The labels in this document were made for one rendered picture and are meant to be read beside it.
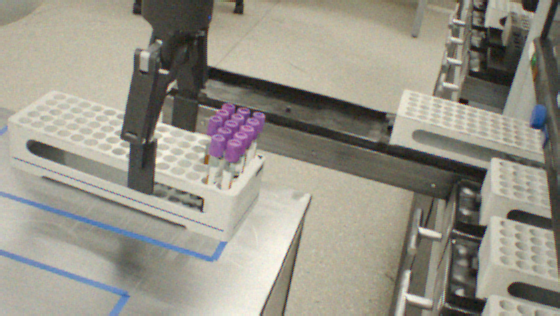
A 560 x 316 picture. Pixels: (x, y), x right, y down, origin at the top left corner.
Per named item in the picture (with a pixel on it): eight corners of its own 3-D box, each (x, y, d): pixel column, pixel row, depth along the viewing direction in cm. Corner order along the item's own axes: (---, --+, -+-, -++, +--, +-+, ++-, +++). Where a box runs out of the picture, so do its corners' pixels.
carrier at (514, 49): (514, 79, 138) (523, 51, 135) (504, 77, 138) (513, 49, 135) (512, 59, 148) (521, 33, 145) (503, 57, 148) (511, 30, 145)
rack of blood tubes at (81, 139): (260, 199, 88) (267, 155, 85) (229, 243, 80) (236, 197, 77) (53, 131, 94) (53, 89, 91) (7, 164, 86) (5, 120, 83)
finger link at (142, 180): (158, 138, 77) (155, 141, 76) (153, 193, 80) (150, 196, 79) (133, 130, 77) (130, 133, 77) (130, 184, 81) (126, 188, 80)
